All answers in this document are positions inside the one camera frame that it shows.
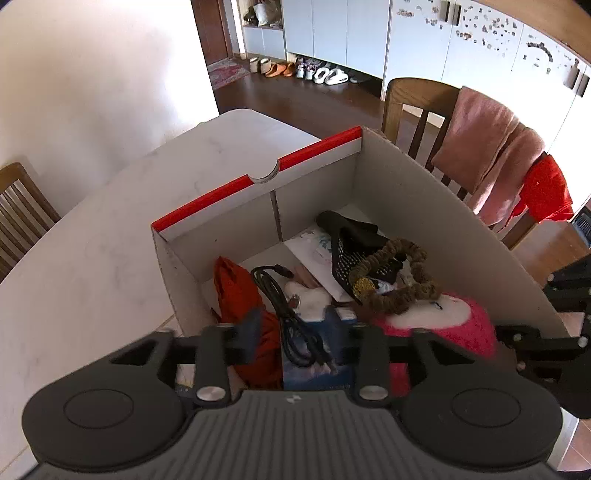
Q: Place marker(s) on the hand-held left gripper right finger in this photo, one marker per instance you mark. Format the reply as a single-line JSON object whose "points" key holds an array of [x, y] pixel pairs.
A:
{"points": [[337, 323]]}

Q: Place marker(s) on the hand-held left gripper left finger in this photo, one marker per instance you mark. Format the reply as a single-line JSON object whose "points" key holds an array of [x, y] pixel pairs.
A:
{"points": [[251, 330]]}

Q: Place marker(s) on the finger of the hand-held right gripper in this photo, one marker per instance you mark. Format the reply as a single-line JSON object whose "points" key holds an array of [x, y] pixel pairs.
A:
{"points": [[554, 346], [572, 288]]}

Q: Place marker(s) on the blue booklet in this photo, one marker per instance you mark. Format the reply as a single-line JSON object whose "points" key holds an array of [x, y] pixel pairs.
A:
{"points": [[314, 369]]}

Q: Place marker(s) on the pink plush toy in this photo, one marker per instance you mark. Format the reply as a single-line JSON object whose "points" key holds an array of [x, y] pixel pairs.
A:
{"points": [[461, 327]]}

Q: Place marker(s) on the red white cardboard box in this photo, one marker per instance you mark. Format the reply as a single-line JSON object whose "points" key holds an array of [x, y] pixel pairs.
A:
{"points": [[415, 194]]}

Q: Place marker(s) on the white plush toy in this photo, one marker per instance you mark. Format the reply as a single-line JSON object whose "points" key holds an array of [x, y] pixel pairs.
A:
{"points": [[309, 300]]}

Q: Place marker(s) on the red fabric bag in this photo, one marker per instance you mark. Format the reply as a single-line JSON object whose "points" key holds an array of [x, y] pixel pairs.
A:
{"points": [[240, 295]]}

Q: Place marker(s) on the white paper packet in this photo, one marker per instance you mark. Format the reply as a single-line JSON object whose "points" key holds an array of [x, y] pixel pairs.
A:
{"points": [[314, 251]]}

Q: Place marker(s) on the black dotted glove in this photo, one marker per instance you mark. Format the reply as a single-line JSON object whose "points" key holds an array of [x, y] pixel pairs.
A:
{"points": [[351, 240]]}

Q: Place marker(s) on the red cloth on chair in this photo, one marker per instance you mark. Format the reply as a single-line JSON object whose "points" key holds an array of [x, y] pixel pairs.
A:
{"points": [[549, 189]]}

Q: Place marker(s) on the brown fuzzy scrunchie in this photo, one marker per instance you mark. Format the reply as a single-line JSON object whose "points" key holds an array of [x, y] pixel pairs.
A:
{"points": [[418, 258]]}

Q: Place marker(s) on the pink towel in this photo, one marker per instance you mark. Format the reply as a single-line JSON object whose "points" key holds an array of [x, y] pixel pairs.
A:
{"points": [[480, 143]]}

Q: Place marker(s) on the wooden chair with towel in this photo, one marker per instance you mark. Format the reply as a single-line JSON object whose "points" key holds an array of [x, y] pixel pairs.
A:
{"points": [[406, 92]]}

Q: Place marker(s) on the white sticker-covered cabinet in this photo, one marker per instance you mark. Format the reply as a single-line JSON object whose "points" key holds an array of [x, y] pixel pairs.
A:
{"points": [[485, 60]]}

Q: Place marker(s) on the row of shoes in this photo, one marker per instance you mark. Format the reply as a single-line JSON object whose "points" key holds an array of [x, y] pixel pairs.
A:
{"points": [[318, 71]]}

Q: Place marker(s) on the wooden slat-back chair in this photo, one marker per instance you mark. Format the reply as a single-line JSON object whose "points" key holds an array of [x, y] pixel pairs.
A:
{"points": [[21, 217]]}

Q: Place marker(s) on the patterned pink rug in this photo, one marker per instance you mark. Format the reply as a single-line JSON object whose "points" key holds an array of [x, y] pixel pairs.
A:
{"points": [[226, 74]]}

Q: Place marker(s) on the white plain cabinet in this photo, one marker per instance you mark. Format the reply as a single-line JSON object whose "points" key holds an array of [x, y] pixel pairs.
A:
{"points": [[332, 27]]}

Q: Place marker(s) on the brown wooden door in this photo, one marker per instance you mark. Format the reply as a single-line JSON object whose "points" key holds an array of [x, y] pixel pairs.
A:
{"points": [[212, 27]]}

